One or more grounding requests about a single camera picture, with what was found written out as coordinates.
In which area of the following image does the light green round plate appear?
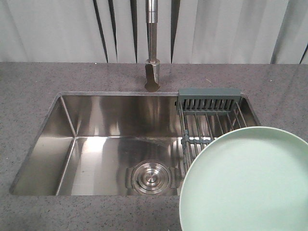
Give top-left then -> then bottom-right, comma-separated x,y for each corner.
179,127 -> 308,231

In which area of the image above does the grey-blue sink dry rack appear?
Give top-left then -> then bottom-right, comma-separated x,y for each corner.
175,88 -> 248,175

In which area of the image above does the steel kitchen faucet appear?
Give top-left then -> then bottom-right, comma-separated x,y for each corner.
144,0 -> 160,92

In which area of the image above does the round steel sink drain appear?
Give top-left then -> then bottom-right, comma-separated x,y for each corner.
125,160 -> 180,196

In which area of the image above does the stainless steel sink basin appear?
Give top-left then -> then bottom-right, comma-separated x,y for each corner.
10,92 -> 259,196

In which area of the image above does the white pleated curtain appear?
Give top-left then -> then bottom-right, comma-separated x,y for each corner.
0,0 -> 308,64

